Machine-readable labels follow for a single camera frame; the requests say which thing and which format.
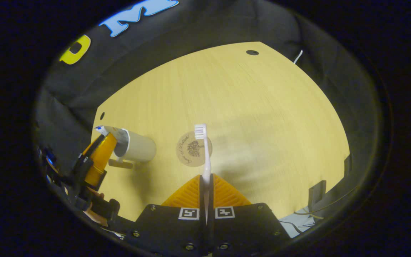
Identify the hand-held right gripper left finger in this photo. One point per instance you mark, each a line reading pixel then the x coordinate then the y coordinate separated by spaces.
pixel 170 228

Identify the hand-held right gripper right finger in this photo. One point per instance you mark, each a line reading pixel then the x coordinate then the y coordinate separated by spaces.
pixel 248 228

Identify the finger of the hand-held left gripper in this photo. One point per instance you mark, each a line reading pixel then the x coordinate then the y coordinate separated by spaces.
pixel 100 160

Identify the white toothpaste tube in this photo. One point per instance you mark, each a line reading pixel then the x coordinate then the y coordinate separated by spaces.
pixel 109 132

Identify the pale pink toothbrush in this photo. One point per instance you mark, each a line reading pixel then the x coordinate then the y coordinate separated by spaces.
pixel 207 160

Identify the round wooden coaster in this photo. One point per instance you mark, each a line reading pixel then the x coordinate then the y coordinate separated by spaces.
pixel 187 150

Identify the black panel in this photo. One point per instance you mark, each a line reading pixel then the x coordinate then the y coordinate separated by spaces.
pixel 316 194

